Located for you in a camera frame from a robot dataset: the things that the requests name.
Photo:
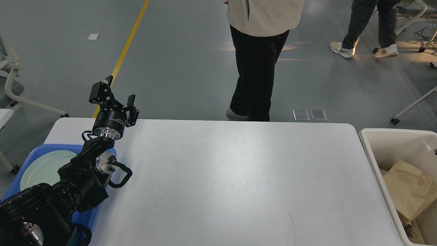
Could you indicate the light green plate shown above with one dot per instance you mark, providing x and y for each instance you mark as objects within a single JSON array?
[{"x": 45, "y": 169}]

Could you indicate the white plastic bin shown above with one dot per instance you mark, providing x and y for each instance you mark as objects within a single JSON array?
[{"x": 385, "y": 147}]

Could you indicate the clear floor plate left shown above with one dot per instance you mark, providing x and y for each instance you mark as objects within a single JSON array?
[{"x": 301, "y": 115}]

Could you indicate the clear floor plate right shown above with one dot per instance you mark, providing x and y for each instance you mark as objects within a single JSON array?
[{"x": 318, "y": 115}]

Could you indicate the person in cream sweater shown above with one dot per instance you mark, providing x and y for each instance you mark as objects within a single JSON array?
[{"x": 259, "y": 30}]

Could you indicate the white office chair left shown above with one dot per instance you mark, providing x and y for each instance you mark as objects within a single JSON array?
[{"x": 11, "y": 90}]

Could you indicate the brown paper bag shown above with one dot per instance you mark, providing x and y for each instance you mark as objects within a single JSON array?
[{"x": 410, "y": 189}]

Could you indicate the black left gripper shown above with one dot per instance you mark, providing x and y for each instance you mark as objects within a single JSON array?
[{"x": 112, "y": 119}]

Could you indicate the blue plastic tray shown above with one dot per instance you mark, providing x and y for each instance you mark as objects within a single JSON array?
[{"x": 87, "y": 218}]

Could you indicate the chair leg with caster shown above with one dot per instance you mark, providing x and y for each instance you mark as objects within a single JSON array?
[{"x": 395, "y": 119}]

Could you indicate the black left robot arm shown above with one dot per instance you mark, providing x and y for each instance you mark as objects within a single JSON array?
[{"x": 41, "y": 214}]

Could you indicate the clear floor plate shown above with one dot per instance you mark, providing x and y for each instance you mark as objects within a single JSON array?
[
  {"x": 301, "y": 115},
  {"x": 318, "y": 115}
]

